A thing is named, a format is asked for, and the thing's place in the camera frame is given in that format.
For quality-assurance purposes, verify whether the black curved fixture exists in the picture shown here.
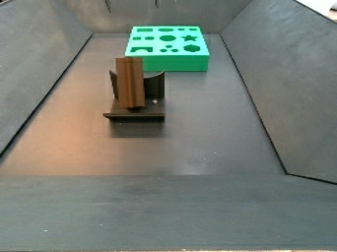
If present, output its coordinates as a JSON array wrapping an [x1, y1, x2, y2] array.
[[103, 72, 166, 120]]

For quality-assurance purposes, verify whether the brown star prism object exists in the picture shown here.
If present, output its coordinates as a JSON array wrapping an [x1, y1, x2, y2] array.
[[117, 57, 145, 108]]

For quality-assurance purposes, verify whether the green shape sorter block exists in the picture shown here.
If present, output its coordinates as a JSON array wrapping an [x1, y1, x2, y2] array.
[[126, 26, 210, 72]]

